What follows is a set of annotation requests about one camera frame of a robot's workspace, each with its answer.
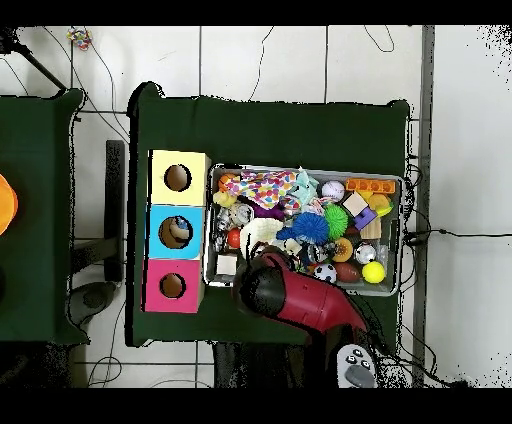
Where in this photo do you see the white knitted cloth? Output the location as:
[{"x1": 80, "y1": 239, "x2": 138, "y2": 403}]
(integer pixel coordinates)
[{"x1": 239, "y1": 217, "x2": 285, "y2": 257}]

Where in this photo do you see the blue spiky ball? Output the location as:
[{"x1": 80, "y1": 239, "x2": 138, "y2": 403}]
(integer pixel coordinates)
[{"x1": 291, "y1": 211, "x2": 331, "y2": 245}]

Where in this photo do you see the clear plastic bottle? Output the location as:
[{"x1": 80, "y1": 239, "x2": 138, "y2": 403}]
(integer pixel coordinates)
[{"x1": 169, "y1": 219, "x2": 192, "y2": 241}]

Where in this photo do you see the wooden box with three holes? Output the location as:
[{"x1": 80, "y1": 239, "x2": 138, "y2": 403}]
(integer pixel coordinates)
[{"x1": 143, "y1": 149, "x2": 213, "y2": 315}]

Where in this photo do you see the polka dot cloth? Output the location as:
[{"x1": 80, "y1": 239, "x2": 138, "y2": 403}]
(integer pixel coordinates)
[{"x1": 221, "y1": 169, "x2": 299, "y2": 211}]

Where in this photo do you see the small white baseball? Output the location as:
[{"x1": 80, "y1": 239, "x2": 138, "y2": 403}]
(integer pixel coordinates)
[{"x1": 321, "y1": 179, "x2": 346, "y2": 203}]

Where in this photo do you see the green spiky ball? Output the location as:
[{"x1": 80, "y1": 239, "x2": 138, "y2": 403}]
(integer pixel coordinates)
[{"x1": 323, "y1": 206, "x2": 350, "y2": 240}]

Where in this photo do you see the small soccer ball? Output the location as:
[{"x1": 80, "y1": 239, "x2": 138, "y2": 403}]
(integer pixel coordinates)
[{"x1": 314, "y1": 263, "x2": 338, "y2": 285}]

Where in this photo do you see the plain wooden cube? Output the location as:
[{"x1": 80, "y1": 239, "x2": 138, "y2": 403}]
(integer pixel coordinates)
[{"x1": 343, "y1": 191, "x2": 371, "y2": 217}]

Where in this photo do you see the orange toy building block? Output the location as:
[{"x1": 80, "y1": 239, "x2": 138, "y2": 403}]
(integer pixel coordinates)
[{"x1": 345, "y1": 177, "x2": 398, "y2": 195}]

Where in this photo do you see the smooth yellow ball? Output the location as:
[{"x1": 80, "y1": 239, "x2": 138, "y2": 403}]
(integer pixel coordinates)
[{"x1": 361, "y1": 260, "x2": 386, "y2": 285}]

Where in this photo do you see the green cloth side table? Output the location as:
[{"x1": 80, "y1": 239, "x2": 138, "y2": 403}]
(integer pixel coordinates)
[{"x1": 0, "y1": 87, "x2": 88, "y2": 345}]

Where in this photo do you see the small colourful floor toy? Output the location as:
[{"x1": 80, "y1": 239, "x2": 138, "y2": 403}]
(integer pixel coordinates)
[{"x1": 67, "y1": 27, "x2": 93, "y2": 51}]

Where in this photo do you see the orange round object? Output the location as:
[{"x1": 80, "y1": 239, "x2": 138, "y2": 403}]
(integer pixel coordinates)
[{"x1": 0, "y1": 174, "x2": 19, "y2": 236}]

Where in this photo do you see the clear wire mesh bin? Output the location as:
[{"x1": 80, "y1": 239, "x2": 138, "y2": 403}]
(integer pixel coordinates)
[{"x1": 203, "y1": 163, "x2": 404, "y2": 297}]

